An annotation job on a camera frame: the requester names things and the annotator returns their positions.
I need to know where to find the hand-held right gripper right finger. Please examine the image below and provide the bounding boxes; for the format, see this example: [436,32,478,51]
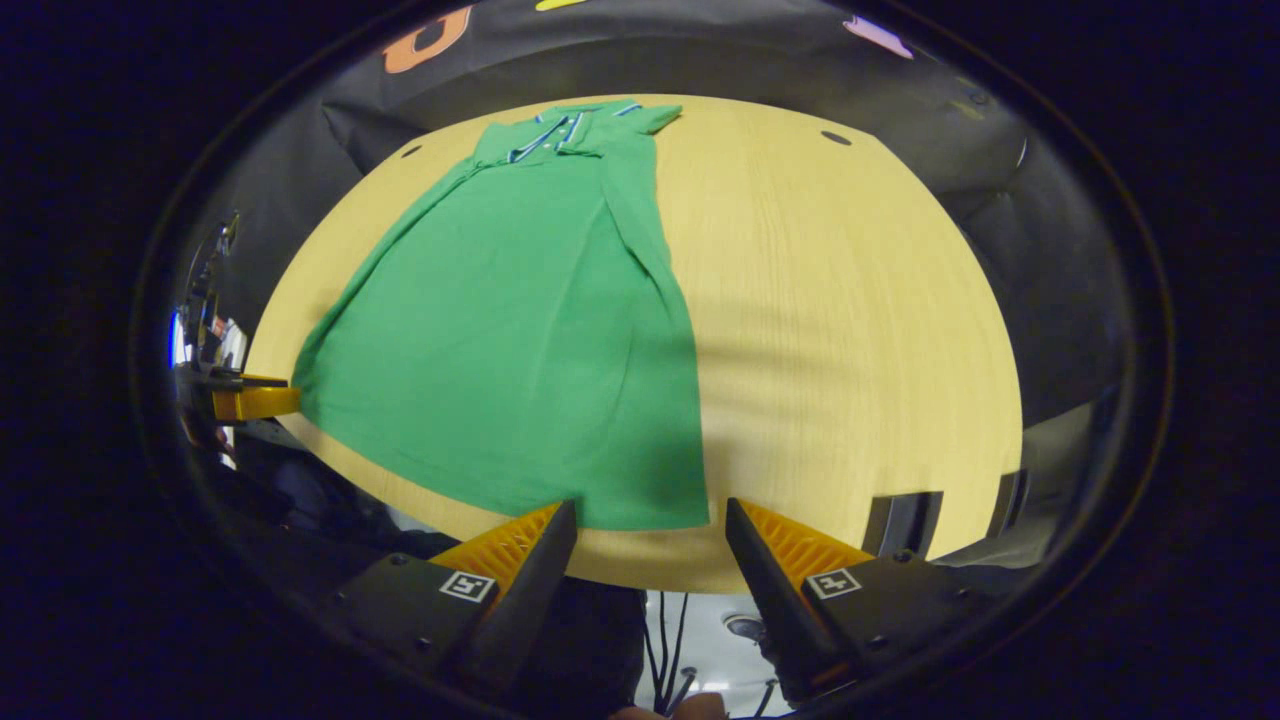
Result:
[725,497,991,708]

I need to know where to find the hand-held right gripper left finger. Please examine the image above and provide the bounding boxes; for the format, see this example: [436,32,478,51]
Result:
[328,499,580,701]

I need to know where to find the green T-shirt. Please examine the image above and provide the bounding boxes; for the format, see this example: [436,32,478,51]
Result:
[291,100,712,532]

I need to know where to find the black backdrop cloth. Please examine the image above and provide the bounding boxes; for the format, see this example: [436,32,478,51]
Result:
[185,0,1126,431]

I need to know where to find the black floor cable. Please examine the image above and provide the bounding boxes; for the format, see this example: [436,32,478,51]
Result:
[652,592,669,713]
[664,594,691,713]

